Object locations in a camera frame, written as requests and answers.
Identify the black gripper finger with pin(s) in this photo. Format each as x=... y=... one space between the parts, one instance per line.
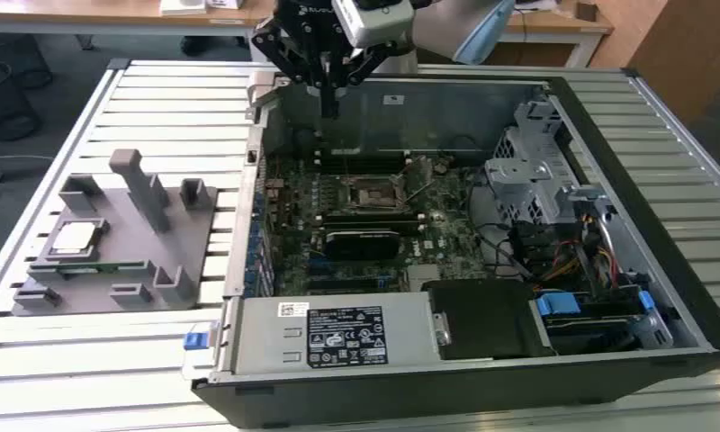
x=276 y=55
x=372 y=64

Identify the silver CPU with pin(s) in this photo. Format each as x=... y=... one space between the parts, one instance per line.
x=75 y=237

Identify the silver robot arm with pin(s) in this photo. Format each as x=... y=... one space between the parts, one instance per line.
x=486 y=36

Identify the CPU socket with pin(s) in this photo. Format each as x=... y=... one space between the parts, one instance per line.
x=368 y=193

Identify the white labelled box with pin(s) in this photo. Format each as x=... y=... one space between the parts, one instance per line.
x=223 y=3

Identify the thin metal locking lever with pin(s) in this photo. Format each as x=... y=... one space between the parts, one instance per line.
x=420 y=188

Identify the wooden desk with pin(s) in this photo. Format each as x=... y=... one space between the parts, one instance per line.
x=96 y=20
x=552 y=24

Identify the silver drive cage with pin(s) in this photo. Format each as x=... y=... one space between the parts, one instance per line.
x=516 y=173

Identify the small dark box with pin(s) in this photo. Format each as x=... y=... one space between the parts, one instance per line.
x=587 y=11

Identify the green motherboard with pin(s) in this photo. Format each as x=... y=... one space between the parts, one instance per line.
x=450 y=225

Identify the small black graphics card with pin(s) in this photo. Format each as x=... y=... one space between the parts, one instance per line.
x=360 y=246

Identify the black mesh waste bin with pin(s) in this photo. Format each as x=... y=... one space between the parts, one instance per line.
x=27 y=58
x=5 y=112

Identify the small silver heatsink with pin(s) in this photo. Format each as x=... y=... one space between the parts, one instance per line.
x=424 y=275

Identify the black expansion slot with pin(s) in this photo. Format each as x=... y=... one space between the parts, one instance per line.
x=342 y=284

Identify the grey parts rack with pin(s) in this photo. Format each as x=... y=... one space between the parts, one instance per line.
x=125 y=252

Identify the wooden cabinet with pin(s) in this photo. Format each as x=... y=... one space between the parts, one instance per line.
x=684 y=54

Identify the green RAM stick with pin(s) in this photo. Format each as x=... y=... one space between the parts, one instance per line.
x=104 y=267

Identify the black plastic shroud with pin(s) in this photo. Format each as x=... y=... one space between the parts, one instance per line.
x=486 y=315

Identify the silver power supply unit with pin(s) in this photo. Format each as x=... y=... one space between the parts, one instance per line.
x=264 y=333

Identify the blue disk carrier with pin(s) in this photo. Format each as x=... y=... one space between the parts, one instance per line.
x=558 y=306

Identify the blue case latch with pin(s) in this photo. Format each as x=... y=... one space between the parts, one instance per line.
x=195 y=341

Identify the small blue clip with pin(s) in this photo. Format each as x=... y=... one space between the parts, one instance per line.
x=646 y=302

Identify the black disk drive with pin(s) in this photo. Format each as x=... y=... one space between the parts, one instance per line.
x=588 y=337

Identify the black PC case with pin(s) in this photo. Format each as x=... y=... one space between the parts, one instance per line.
x=396 y=400

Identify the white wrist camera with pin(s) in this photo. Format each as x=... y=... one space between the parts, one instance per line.
x=378 y=22

